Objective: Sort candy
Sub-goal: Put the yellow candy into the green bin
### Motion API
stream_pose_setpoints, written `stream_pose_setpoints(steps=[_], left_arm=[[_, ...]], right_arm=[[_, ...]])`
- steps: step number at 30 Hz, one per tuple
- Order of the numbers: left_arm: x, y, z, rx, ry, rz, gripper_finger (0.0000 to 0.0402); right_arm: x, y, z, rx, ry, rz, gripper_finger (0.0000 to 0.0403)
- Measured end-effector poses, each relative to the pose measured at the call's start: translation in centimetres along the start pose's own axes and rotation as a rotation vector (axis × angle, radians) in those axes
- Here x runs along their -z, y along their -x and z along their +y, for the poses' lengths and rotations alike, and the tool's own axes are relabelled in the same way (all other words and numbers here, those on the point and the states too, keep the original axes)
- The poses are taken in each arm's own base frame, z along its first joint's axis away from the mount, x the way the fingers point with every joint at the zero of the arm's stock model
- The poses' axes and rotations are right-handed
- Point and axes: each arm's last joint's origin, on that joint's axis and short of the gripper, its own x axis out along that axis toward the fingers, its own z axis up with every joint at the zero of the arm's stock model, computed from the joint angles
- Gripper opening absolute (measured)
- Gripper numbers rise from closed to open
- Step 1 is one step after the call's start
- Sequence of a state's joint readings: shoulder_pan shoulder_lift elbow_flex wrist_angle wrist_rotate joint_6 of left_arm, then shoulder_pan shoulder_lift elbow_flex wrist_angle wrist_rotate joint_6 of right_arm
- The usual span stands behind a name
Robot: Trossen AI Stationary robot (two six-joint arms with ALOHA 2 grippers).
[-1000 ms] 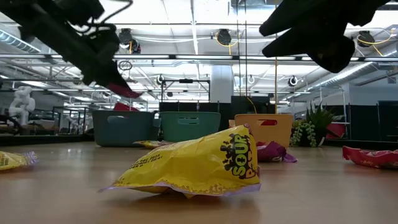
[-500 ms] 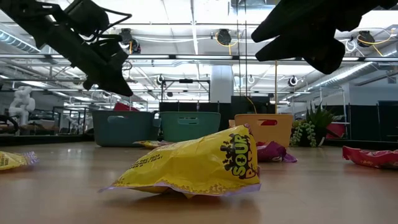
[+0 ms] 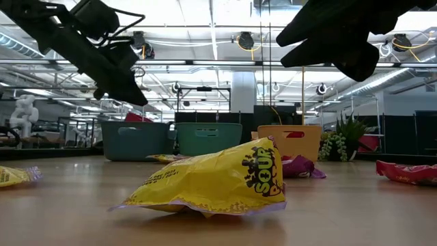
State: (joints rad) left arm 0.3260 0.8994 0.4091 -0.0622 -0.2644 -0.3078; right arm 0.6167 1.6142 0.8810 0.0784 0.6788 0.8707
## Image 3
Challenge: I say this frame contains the teal plastic bin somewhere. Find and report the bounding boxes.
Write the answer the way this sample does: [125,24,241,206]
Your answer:
[175,122,244,158]

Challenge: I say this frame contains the black equipment box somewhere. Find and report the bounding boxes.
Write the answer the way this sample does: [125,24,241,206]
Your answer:
[253,104,303,126]

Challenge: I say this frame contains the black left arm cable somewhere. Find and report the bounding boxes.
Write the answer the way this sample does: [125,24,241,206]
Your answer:
[98,8,147,47]

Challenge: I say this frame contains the purple Skittles candy bag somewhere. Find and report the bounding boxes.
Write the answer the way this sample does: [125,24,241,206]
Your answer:
[281,154,328,180]

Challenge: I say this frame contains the slate blue plastic bin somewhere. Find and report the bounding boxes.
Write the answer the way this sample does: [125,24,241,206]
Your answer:
[100,120,178,162]

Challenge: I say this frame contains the small white robot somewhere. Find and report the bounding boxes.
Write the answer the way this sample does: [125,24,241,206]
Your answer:
[70,126,90,147]

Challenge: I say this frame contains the black gantry frame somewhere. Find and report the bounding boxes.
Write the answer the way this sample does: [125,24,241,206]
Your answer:
[175,85,232,113]

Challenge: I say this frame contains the silver ventilation duct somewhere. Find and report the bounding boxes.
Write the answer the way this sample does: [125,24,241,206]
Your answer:
[0,32,66,71]
[341,66,437,100]

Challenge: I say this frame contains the orange plastic bin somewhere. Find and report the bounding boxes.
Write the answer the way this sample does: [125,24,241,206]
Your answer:
[251,124,323,163]

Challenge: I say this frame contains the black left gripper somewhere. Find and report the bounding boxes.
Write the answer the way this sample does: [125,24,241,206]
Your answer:
[51,25,148,106]

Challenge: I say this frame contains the black partition panels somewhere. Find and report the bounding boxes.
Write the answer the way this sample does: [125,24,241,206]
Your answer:
[382,109,437,157]

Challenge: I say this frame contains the white building column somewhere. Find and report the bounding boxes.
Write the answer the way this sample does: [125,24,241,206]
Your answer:
[231,70,257,114]

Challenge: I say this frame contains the red storage bin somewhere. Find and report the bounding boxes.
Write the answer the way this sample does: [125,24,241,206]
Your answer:
[356,134,381,154]
[124,111,154,123]

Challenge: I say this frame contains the large white robot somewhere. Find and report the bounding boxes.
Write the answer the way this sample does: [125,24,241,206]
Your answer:
[9,94,40,138]

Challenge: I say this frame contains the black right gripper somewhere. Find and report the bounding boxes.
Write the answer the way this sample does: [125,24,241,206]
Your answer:
[276,0,437,83]

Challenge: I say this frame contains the potted succulent plant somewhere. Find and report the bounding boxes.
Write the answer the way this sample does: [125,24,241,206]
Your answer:
[318,111,371,163]

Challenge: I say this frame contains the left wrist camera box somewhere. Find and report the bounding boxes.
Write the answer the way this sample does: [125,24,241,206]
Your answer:
[70,0,121,39]

